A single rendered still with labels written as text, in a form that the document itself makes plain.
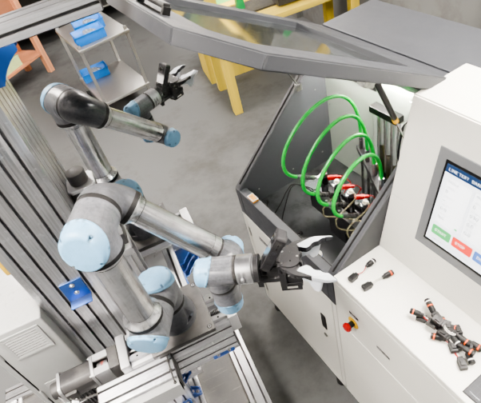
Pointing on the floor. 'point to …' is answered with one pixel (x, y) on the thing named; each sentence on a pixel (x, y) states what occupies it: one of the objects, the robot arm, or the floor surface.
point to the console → (387, 357)
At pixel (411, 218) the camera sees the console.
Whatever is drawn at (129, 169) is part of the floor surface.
